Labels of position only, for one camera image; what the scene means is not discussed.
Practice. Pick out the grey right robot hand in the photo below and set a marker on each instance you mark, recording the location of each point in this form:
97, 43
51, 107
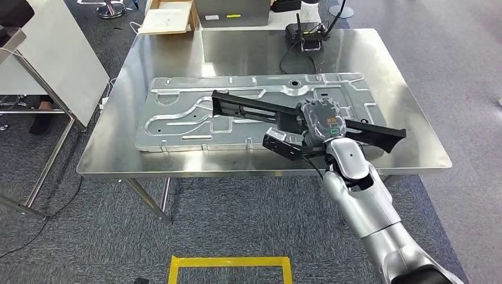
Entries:
321, 121

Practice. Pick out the black plastic plate holder part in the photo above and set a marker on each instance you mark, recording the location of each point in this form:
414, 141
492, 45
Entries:
243, 104

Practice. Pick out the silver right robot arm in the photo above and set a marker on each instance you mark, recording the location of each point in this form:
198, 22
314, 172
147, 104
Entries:
372, 211

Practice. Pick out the stainless steel workbench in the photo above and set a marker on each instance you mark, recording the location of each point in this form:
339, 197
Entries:
412, 137

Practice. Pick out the small black phone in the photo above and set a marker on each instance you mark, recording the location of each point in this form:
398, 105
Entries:
311, 45

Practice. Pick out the black router with antennas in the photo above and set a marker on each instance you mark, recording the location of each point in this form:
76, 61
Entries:
306, 31

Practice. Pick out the clear plastic bottle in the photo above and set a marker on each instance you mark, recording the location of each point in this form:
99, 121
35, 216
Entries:
310, 11

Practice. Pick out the grey round stand base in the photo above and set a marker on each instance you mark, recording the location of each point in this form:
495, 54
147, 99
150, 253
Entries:
341, 11

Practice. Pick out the black case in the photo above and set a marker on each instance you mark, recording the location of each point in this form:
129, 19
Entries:
286, 4
15, 11

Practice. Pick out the embossed sheet metal plate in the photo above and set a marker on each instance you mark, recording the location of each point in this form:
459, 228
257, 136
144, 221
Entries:
188, 129

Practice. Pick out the grey metal box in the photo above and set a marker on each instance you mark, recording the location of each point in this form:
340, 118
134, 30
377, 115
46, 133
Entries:
235, 9

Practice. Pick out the open cardboard box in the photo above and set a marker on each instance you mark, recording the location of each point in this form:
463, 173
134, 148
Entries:
168, 17

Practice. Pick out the white power strip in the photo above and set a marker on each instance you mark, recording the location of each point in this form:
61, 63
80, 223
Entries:
104, 102

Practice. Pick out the chrome chair base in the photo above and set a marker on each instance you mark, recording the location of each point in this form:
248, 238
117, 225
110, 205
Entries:
13, 101
109, 9

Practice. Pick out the white divider panel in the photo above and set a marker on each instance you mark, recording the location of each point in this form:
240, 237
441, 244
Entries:
59, 58

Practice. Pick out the person's foot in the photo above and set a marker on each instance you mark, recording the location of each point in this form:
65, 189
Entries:
41, 121

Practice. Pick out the stainless steel table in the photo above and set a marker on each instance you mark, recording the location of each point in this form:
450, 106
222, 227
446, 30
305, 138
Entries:
10, 41

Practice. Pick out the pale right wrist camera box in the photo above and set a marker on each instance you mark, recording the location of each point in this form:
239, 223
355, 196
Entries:
274, 135

